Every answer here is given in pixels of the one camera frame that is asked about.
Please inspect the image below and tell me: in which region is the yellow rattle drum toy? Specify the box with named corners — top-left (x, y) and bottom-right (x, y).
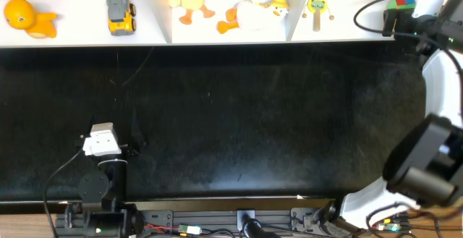
top-left (301, 0), bottom-right (336, 33)

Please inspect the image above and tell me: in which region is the grey and yellow toy truck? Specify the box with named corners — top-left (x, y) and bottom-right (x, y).
top-left (106, 0), bottom-right (137, 37)

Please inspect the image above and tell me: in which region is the orange rubber toy figure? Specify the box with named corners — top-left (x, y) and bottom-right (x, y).
top-left (4, 0), bottom-right (59, 40)

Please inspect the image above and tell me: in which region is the mounting rail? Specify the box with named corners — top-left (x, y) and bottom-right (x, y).
top-left (54, 203), bottom-right (446, 238)

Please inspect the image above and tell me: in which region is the white plush duck with hat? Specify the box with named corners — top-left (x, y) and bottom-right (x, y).
top-left (216, 0), bottom-right (290, 35)

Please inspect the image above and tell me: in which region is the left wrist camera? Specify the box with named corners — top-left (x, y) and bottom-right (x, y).
top-left (82, 122), bottom-right (123, 158)

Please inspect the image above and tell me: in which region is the many-coloured puzzle cube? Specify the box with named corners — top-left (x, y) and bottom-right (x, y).
top-left (386, 0), bottom-right (417, 12)

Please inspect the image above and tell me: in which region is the white shelf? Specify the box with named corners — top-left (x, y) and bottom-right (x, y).
top-left (0, 0), bottom-right (463, 49)

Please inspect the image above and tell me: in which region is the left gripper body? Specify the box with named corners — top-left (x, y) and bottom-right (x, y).
top-left (120, 143), bottom-right (146, 157)

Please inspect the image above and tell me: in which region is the black cable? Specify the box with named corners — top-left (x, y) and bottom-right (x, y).
top-left (43, 149), bottom-right (86, 238)
top-left (353, 0), bottom-right (463, 87)

